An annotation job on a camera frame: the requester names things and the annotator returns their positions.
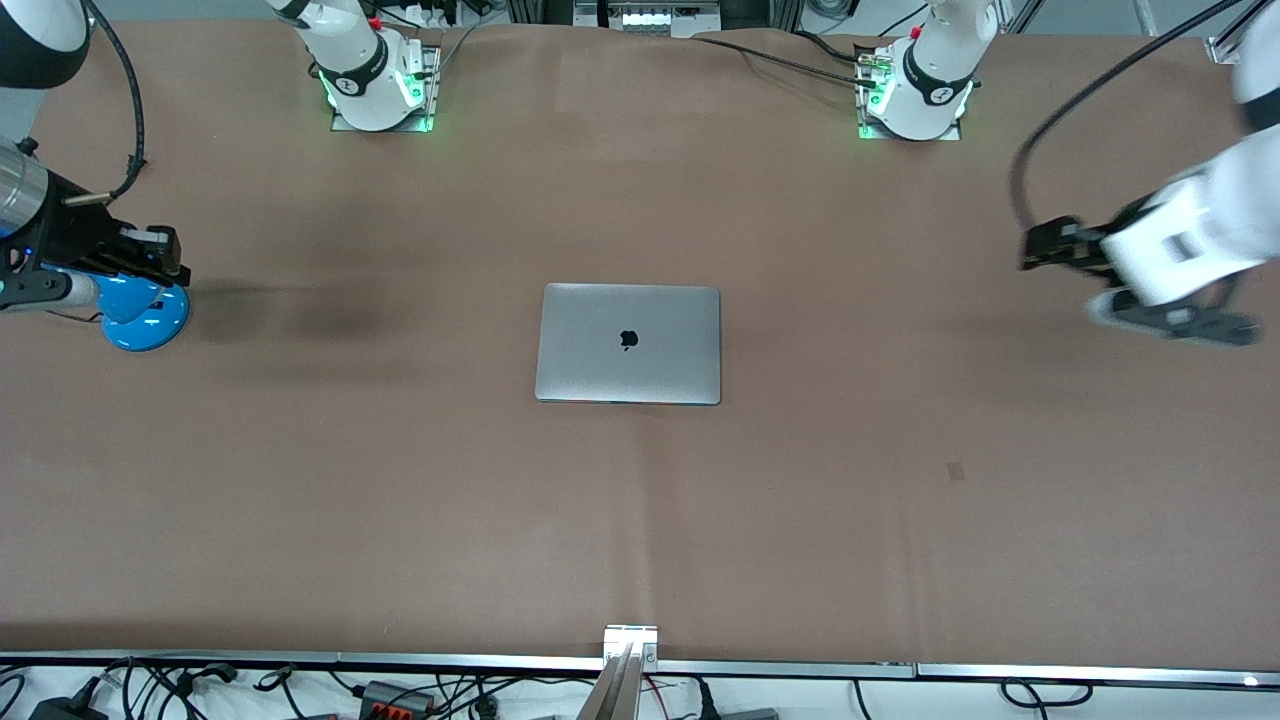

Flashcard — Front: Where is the grey laptop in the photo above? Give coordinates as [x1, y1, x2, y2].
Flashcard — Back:
[535, 283, 722, 407]

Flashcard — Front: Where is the blue desk lamp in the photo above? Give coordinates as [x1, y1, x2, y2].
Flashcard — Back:
[98, 275, 191, 352]

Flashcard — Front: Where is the brown table mat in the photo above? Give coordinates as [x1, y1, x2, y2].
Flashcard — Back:
[0, 18, 1263, 669]

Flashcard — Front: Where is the black power adapter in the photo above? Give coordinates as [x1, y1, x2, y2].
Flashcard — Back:
[28, 694, 111, 720]

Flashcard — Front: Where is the white power strip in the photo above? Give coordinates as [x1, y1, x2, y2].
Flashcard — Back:
[574, 0, 723, 37]

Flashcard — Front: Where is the black box with orange clips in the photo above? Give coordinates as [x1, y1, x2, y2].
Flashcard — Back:
[358, 679, 437, 717]

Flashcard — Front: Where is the aluminium profile bar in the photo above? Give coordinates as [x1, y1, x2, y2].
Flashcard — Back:
[574, 624, 661, 720]

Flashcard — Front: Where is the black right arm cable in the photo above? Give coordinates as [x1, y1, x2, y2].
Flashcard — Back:
[84, 0, 147, 204]

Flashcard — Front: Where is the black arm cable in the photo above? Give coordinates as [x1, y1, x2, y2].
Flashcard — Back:
[84, 0, 147, 204]
[1010, 0, 1246, 236]

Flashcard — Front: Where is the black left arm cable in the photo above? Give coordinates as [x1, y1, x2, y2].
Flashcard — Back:
[1010, 0, 1246, 236]

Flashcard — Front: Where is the aluminium frame corner post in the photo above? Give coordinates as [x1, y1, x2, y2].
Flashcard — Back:
[1205, 0, 1280, 67]

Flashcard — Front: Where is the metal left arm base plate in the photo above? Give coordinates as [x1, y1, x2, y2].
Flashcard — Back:
[856, 40, 964, 142]

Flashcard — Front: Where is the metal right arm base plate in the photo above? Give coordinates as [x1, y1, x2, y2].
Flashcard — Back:
[329, 44, 442, 133]

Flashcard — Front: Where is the thick black cable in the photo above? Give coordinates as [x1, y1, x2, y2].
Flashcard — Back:
[690, 30, 883, 91]

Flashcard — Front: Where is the thin grey cable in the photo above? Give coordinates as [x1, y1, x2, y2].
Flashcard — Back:
[438, 24, 483, 73]

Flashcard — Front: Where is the black cable with connector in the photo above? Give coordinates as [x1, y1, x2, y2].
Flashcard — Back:
[172, 660, 241, 698]

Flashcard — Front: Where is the metal table edge rail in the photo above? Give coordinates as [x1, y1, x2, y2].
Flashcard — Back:
[0, 650, 1280, 691]

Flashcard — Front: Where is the black looped cable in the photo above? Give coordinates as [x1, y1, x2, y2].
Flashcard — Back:
[1000, 677, 1097, 712]

